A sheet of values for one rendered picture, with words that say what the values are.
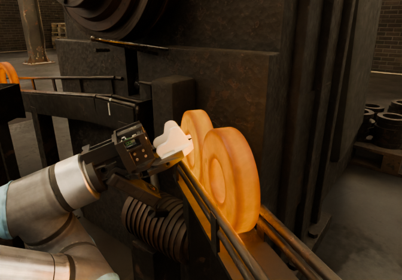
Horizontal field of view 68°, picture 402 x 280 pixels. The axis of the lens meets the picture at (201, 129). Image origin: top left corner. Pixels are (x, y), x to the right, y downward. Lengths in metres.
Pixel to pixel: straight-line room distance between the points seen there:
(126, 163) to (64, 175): 0.10
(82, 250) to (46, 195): 0.11
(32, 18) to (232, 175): 7.70
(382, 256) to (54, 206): 1.34
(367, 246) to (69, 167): 1.34
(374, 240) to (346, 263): 0.23
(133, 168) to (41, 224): 0.17
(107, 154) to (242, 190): 0.26
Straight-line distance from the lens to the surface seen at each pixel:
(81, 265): 0.52
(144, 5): 0.80
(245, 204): 0.38
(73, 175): 0.54
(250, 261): 0.33
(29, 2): 7.98
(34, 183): 0.57
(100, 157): 0.54
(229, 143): 0.39
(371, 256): 1.56
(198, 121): 0.53
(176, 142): 0.54
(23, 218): 0.58
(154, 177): 0.75
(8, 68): 1.73
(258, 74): 0.72
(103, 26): 0.90
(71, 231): 0.62
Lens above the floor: 0.94
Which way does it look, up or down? 20 degrees down
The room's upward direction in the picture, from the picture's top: straight up
